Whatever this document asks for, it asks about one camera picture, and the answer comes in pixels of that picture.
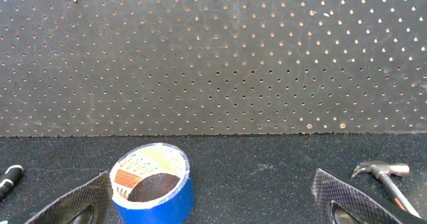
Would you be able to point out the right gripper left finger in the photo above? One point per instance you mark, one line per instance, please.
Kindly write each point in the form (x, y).
(90, 194)

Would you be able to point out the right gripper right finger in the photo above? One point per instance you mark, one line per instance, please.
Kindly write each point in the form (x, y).
(350, 197)

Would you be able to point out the hammer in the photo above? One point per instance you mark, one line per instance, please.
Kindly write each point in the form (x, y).
(383, 170)

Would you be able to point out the roll of blue tape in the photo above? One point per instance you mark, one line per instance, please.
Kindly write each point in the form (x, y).
(166, 210)

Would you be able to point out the black and white pliers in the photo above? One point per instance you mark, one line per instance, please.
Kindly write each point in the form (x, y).
(10, 180)

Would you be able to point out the black pegboard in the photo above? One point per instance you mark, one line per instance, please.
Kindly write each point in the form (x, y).
(213, 57)

